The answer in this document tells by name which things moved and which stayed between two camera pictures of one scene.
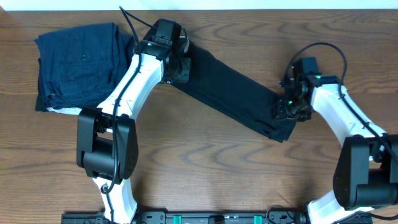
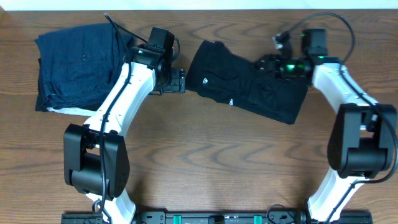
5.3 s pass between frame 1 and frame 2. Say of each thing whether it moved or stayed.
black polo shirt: moved
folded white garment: stayed
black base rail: stayed
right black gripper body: moved
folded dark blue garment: stayed
